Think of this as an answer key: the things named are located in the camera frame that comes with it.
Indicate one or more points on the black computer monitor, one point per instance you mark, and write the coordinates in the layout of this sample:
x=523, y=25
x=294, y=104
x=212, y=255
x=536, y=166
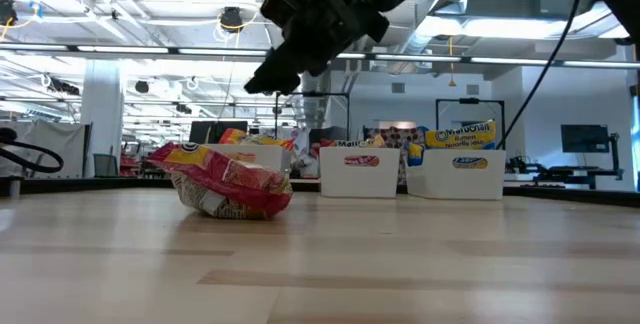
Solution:
x=201, y=131
x=235, y=125

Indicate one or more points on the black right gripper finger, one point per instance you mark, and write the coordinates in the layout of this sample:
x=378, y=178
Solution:
x=287, y=86
x=272, y=71

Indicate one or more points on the black office chair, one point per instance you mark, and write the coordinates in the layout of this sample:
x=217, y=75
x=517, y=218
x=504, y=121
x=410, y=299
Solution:
x=105, y=164

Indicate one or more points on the black workstation table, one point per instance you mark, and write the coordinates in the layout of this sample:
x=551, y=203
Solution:
x=565, y=171

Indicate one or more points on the dark dotted fabric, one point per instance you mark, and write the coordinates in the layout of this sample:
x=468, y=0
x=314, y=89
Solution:
x=395, y=136

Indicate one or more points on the grey fabric partition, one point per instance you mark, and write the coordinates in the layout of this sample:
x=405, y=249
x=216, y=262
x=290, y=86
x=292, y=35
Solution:
x=45, y=139

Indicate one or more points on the black overhead camera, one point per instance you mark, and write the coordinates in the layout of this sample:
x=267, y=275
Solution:
x=231, y=18

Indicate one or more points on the white plastic bin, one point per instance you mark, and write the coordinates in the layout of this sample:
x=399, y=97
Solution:
x=460, y=184
x=360, y=184
x=270, y=156

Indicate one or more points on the black table edge frame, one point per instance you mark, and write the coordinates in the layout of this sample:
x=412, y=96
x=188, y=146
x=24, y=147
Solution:
x=575, y=196

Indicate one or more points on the long horizontal light bar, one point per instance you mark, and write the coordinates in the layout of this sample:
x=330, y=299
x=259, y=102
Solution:
x=150, y=50

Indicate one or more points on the white building column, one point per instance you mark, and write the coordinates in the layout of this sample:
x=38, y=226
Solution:
x=102, y=109

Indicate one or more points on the dark screen on stand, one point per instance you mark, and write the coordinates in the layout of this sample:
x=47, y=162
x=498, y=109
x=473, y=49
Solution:
x=584, y=138

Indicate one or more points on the grey rectangular ceiling duct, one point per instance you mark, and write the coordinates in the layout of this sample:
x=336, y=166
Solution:
x=500, y=4

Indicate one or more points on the black gantry frame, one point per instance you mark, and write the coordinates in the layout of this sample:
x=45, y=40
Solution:
x=470, y=100

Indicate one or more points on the blue soy sauce ramen packet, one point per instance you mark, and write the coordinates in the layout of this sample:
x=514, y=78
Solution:
x=415, y=156
x=470, y=163
x=460, y=136

